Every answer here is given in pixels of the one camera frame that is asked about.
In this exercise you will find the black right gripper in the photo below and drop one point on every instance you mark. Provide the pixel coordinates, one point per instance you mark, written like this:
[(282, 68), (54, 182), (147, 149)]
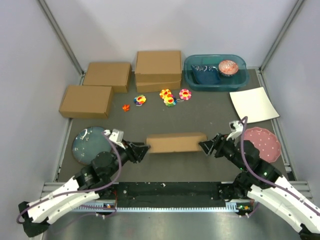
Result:
[(217, 143)]

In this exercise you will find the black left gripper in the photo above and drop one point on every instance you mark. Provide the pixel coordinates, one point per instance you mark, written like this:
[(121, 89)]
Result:
[(135, 153)]

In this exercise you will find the brown cardboard box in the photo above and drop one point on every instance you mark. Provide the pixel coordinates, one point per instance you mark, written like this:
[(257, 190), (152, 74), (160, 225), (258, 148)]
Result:
[(175, 142)]

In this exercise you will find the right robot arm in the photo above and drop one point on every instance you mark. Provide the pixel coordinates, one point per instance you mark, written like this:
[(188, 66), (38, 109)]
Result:
[(262, 182)]

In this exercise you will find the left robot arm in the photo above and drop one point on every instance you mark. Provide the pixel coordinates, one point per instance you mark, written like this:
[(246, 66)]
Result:
[(90, 183)]

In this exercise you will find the folded cardboard box front left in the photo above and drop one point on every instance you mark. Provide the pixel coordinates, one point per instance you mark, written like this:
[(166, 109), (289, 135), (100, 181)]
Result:
[(87, 102)]

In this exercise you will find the folded cardboard box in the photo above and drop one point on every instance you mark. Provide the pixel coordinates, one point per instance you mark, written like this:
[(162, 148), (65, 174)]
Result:
[(109, 74), (87, 102)]

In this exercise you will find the folded cardboard box back left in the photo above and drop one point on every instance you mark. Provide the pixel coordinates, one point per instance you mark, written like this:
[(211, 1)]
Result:
[(109, 74)]

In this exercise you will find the stacked cardboard box top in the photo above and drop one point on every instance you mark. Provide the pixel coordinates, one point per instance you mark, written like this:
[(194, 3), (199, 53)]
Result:
[(158, 66)]

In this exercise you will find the blue round plate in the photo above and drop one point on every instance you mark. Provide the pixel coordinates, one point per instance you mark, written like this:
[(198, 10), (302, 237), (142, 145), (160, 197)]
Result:
[(88, 144)]

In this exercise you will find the orange glitter leaf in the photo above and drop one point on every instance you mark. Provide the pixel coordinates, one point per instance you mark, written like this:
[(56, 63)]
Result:
[(126, 107)]

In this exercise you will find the pink dotted plate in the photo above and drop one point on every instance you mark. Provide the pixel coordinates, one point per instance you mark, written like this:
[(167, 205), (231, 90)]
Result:
[(266, 142)]

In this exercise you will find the blue flower plush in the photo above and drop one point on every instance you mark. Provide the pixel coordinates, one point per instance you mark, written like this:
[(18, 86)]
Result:
[(139, 100)]

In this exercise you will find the white square plate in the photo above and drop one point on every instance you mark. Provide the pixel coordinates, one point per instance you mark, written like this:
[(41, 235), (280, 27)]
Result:
[(254, 104)]

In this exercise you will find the pink flower plush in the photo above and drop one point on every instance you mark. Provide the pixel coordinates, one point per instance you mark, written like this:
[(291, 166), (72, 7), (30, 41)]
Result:
[(185, 94)]

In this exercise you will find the rainbow flower plush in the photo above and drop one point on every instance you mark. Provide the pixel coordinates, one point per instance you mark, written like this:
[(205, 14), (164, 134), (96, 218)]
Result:
[(171, 100)]

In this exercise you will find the orange flower plush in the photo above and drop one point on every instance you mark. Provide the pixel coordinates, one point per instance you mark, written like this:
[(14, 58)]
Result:
[(164, 93)]

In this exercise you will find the blue patterned bowl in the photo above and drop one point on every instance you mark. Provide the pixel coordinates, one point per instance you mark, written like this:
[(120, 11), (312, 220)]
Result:
[(206, 74)]

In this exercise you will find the teal plastic bin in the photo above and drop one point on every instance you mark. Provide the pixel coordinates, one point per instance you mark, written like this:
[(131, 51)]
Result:
[(227, 84)]

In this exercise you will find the red patterned bowl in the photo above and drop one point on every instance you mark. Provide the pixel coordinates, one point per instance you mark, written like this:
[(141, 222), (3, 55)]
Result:
[(228, 68)]

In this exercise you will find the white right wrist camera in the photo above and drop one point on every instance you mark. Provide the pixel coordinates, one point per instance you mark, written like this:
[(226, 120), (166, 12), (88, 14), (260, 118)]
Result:
[(236, 128)]

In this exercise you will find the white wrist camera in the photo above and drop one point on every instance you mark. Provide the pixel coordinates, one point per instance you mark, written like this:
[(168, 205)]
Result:
[(115, 136), (236, 128)]

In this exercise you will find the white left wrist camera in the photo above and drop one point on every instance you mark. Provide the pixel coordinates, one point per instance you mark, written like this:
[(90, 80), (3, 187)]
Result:
[(115, 136)]

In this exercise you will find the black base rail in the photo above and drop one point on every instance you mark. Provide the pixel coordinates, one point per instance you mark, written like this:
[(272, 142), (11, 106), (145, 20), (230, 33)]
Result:
[(172, 194)]

